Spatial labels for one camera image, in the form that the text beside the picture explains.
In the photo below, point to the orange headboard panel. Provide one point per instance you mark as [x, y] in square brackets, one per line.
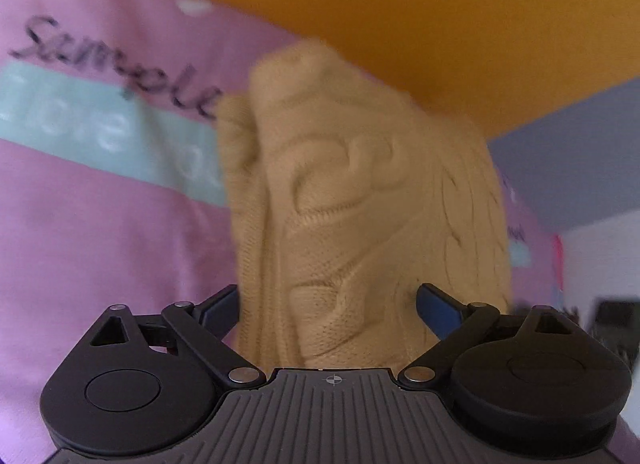
[503, 62]

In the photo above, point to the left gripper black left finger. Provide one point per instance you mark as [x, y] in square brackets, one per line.
[134, 385]

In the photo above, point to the pink printed bed sheet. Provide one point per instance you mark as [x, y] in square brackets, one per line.
[112, 190]

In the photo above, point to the beige cable-knit sweater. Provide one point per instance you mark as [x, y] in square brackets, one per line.
[345, 197]

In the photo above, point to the grey headboard panel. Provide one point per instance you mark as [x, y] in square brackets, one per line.
[580, 164]

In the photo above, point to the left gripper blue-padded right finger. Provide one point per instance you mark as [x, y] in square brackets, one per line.
[533, 384]

